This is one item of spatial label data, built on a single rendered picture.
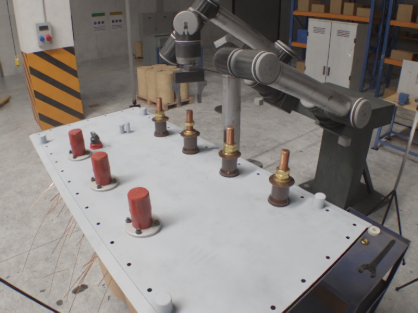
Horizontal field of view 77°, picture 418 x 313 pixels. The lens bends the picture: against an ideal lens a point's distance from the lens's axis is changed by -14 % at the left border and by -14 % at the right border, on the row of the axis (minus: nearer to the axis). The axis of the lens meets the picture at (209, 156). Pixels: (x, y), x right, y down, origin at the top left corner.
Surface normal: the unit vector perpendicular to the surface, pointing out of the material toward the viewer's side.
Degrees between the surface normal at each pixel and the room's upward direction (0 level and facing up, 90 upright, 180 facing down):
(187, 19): 90
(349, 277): 0
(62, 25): 90
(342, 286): 0
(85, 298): 0
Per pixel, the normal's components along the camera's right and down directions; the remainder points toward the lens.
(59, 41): 0.64, 0.35
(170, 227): 0.00, -0.89
